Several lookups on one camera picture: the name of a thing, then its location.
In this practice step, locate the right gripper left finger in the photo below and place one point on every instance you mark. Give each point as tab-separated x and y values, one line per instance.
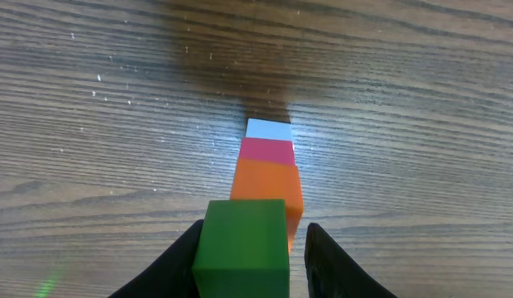
169	273

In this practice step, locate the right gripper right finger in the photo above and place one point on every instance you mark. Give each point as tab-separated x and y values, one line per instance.
335	269

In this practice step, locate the white cube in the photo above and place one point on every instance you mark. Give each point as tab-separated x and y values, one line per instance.
269	130

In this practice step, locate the green cube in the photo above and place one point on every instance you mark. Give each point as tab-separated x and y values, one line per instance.
242	244

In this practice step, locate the orange cube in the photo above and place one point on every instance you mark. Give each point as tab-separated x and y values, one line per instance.
267	182

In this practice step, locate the red cube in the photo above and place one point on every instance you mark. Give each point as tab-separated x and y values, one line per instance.
267	152

